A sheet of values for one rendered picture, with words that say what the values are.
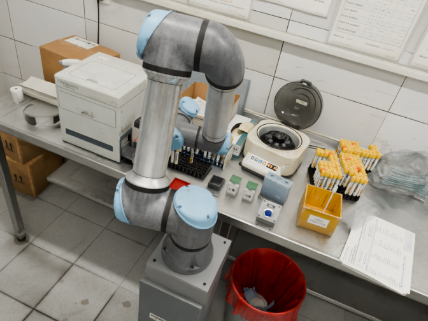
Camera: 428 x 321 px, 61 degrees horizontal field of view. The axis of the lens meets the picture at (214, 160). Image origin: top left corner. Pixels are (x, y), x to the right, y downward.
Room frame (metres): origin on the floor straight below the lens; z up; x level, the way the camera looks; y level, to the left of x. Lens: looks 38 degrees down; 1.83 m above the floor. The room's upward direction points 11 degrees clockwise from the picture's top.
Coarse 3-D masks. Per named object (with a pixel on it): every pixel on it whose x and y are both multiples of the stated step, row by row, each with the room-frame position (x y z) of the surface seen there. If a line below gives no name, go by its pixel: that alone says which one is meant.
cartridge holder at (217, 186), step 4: (212, 176) 1.08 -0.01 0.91; (216, 176) 1.08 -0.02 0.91; (212, 180) 1.08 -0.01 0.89; (216, 180) 1.08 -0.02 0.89; (220, 180) 1.08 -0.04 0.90; (224, 180) 1.09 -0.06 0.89; (208, 184) 1.04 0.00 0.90; (212, 184) 1.03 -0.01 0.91; (216, 184) 1.06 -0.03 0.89; (220, 184) 1.04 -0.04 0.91; (224, 184) 1.08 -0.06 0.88; (208, 188) 1.03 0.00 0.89; (212, 188) 1.03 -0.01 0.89; (216, 188) 1.03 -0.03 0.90; (220, 188) 1.04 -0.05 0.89; (212, 192) 1.01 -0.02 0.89; (216, 192) 1.01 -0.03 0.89
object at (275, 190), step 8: (272, 176) 1.07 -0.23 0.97; (264, 184) 1.06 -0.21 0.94; (272, 184) 1.05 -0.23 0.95; (280, 184) 1.03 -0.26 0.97; (288, 184) 1.04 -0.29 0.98; (264, 192) 1.05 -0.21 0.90; (272, 192) 1.04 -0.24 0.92; (280, 192) 1.03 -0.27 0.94; (288, 192) 1.03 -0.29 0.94; (272, 200) 1.04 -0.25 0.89; (280, 200) 1.03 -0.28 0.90
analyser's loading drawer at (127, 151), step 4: (128, 144) 1.15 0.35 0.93; (124, 148) 1.12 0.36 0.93; (128, 148) 1.14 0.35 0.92; (132, 148) 1.15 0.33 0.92; (124, 152) 1.11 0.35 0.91; (128, 152) 1.12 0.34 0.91; (132, 152) 1.12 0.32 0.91; (124, 156) 1.09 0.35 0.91; (128, 156) 1.10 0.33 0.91; (132, 156) 1.08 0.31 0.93; (132, 160) 1.08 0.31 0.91
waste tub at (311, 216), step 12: (312, 192) 1.06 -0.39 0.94; (324, 192) 1.05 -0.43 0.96; (300, 204) 1.03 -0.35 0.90; (312, 204) 1.05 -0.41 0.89; (324, 204) 1.04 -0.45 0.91; (336, 204) 1.03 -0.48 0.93; (300, 216) 0.94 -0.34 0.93; (312, 216) 0.93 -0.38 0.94; (324, 216) 0.92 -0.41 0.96; (336, 216) 0.96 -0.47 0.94; (312, 228) 0.93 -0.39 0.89; (324, 228) 0.92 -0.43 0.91
